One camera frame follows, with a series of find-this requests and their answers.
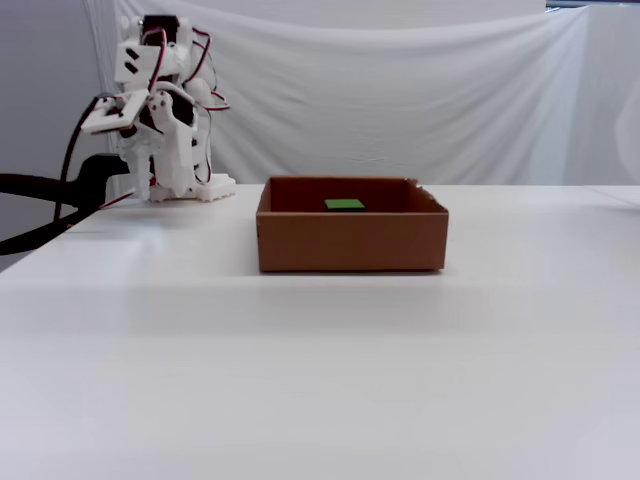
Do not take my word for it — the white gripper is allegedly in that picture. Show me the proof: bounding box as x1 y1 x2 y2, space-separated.
121 88 200 202

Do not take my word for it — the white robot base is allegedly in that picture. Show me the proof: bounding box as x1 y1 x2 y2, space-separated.
147 172 237 204

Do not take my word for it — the brown cardboard box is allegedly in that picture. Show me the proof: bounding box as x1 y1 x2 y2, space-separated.
255 174 450 274

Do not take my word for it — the white cloth backdrop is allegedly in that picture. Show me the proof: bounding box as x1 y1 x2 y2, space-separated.
82 0 591 189
584 5 640 187

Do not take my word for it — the red white servo cable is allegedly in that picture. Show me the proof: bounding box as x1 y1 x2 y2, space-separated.
192 29 232 114
147 27 169 96
98 187 137 211

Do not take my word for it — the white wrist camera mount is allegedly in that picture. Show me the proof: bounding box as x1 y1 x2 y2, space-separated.
81 89 150 136

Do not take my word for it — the black cable bundle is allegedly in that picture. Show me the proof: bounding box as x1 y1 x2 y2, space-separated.
0 153 126 257

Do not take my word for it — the black camera cable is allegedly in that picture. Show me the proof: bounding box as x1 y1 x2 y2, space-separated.
52 92 116 236

